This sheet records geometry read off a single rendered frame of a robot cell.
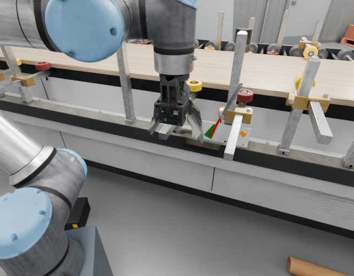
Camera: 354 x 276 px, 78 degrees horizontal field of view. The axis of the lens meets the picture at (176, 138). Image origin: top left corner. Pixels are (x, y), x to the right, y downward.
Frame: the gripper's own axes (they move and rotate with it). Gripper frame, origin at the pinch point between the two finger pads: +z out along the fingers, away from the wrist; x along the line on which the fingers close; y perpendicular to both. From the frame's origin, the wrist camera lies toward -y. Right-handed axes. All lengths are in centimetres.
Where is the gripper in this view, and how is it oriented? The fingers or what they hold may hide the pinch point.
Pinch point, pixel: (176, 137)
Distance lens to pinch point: 63.4
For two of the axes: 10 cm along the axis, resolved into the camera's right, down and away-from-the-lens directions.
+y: -2.7, 5.4, -7.9
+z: 0.0, 8.3, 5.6
